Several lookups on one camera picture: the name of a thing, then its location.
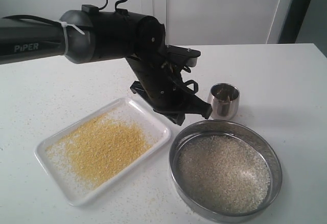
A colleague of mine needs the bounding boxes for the yellow fine sieved grains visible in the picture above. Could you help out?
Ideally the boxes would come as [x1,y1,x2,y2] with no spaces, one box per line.
[45,114,151,190]

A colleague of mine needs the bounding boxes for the dark vertical post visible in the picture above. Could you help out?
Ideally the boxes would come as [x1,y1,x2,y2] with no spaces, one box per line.
[278,0,311,44]

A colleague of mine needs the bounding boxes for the white cabinet doors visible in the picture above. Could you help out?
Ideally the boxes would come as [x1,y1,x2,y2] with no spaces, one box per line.
[1,0,291,45]

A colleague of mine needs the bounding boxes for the stainless steel cup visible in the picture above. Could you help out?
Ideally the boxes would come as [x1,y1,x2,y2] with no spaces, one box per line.
[207,83,240,120]

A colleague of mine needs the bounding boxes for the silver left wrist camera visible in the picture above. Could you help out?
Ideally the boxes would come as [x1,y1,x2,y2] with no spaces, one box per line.
[166,45,201,68]

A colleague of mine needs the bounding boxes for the round steel mesh sieve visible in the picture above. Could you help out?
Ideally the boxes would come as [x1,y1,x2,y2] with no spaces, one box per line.
[169,120,283,222]

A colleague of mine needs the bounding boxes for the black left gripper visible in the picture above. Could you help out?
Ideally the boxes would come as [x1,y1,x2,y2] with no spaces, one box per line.
[126,53,212,126]

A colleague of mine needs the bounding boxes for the white rectangular plastic tray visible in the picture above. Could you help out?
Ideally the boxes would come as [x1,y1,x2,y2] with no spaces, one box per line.
[34,97,172,206]

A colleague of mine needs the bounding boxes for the grey black left arm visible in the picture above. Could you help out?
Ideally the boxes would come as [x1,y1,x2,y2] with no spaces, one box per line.
[1,5,212,125]

